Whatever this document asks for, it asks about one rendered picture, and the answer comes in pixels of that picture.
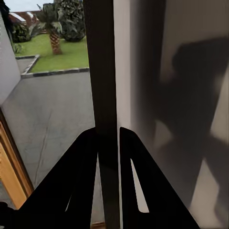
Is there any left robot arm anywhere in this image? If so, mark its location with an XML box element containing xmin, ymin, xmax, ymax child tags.
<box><xmin>0</xmin><ymin>202</ymin><xmax>15</xmax><ymax>229</ymax></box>

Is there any poster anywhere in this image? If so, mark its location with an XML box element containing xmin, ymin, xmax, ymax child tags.
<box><xmin>83</xmin><ymin>0</ymin><xmax>120</xmax><ymax>229</ymax></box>

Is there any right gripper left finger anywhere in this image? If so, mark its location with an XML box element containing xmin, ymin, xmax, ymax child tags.
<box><xmin>4</xmin><ymin>127</ymin><xmax>98</xmax><ymax>229</ymax></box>

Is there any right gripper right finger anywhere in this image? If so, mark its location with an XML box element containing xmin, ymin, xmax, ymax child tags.
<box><xmin>120</xmin><ymin>127</ymin><xmax>200</xmax><ymax>229</ymax></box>

